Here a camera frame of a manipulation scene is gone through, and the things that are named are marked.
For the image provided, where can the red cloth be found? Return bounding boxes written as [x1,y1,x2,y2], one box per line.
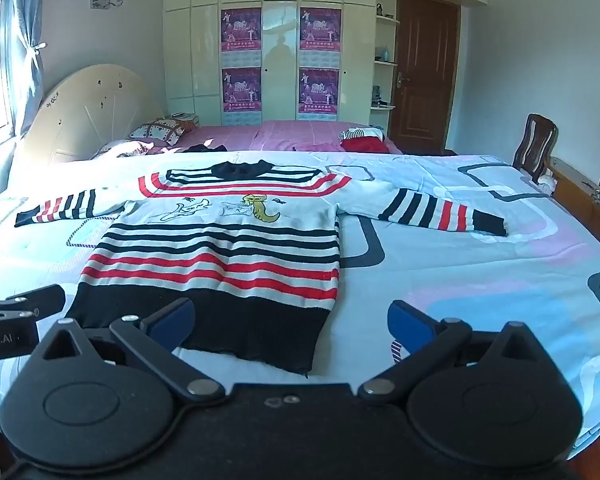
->
[340,137,389,154]

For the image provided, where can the patterned light blue bedsheet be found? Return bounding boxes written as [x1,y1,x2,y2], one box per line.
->
[0,150,600,461]

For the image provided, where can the striped knit sweater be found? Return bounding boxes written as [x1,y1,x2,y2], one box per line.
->
[14,159,509,378]

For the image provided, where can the striped folded cloth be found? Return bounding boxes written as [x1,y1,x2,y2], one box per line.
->
[338,128,384,142]

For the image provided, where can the blue curtain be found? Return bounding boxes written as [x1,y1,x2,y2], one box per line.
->
[7,0,49,137]

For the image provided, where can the corner shelves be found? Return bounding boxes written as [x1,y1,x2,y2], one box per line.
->
[371,0,402,111]

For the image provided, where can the patterned pillow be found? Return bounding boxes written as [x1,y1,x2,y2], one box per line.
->
[129,117,187,147]
[91,139,173,160]

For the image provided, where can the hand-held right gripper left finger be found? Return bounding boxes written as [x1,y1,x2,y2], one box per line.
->
[27,297,226,403]

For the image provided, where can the pink bedsheet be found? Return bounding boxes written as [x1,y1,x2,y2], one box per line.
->
[92,120,406,157]

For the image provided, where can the brown wooden door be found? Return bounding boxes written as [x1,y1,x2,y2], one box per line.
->
[390,0,462,155]

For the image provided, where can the purple wall poster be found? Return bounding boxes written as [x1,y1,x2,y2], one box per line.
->
[220,8,262,67]
[222,67,262,126]
[298,67,340,121]
[299,7,342,67]

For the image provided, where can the cream headboard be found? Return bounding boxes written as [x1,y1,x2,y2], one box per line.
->
[10,64,167,181]

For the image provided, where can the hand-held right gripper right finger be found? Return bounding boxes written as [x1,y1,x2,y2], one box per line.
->
[357,301,551,403]

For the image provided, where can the cream wardrobe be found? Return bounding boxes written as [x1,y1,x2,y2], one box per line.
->
[162,0,488,126]

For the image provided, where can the wooden bed frame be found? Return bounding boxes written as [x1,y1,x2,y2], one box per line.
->
[544,157,600,257]

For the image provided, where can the wooden chair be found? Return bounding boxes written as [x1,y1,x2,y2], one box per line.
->
[511,113,559,185]

